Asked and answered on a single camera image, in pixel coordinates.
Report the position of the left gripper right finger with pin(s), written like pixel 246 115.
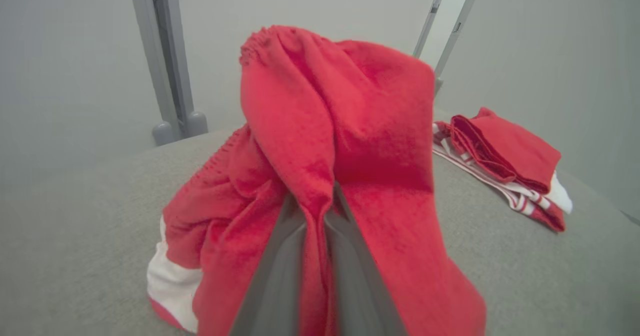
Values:
pixel 357 296

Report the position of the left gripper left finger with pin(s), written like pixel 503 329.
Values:
pixel 272 296

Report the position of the red basketball shorts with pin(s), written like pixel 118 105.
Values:
pixel 380 126

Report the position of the red white basketball jersey shirt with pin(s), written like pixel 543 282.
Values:
pixel 510 146

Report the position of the grey partition post rounded feet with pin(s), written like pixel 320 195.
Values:
pixel 160 51

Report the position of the thin grey partition post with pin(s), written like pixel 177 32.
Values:
pixel 458 26

